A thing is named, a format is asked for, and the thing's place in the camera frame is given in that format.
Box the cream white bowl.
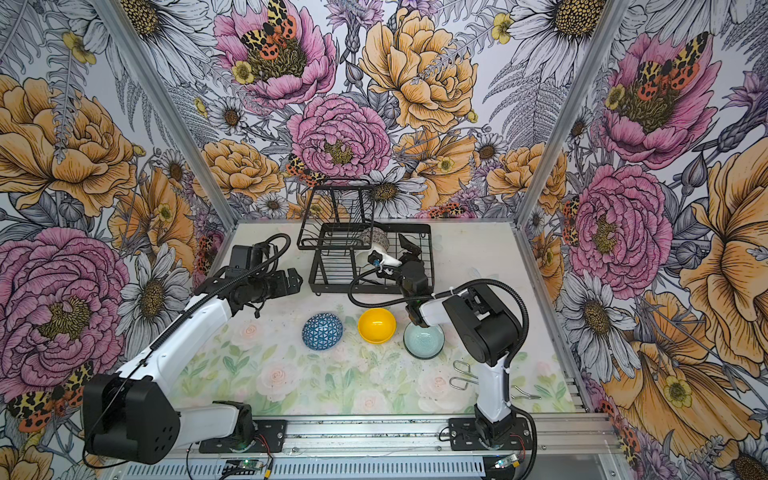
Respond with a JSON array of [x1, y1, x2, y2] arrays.
[[355, 228, 390, 267]]

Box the mint green bowl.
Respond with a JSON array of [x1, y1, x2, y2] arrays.
[[403, 324, 445, 360]]

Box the black white patterned bowl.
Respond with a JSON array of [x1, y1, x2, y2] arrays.
[[351, 228, 376, 250]]

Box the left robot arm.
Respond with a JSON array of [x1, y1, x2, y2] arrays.
[[82, 233, 303, 465]]

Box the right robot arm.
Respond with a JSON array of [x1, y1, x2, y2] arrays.
[[347, 237, 530, 448]]

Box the yellow bowl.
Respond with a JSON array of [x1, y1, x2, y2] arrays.
[[357, 308, 397, 345]]

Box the blue patterned bowl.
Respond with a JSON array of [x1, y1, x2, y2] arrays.
[[302, 312, 344, 351]]

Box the metal tongs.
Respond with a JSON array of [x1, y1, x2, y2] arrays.
[[448, 360, 541, 400]]

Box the black wire dish rack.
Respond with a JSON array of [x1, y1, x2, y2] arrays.
[[297, 180, 434, 295]]

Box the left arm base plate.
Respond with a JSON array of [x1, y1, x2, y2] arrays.
[[199, 419, 288, 454]]

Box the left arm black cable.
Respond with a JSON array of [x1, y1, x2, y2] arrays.
[[83, 232, 293, 469]]

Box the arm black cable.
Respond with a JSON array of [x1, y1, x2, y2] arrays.
[[347, 266, 538, 480], [83, 232, 293, 469]]

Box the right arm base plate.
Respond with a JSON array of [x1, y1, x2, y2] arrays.
[[448, 417, 533, 452]]

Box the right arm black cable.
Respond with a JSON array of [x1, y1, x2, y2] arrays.
[[347, 266, 538, 480]]

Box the aluminium mounting rail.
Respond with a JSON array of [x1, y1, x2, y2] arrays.
[[113, 413, 619, 460]]

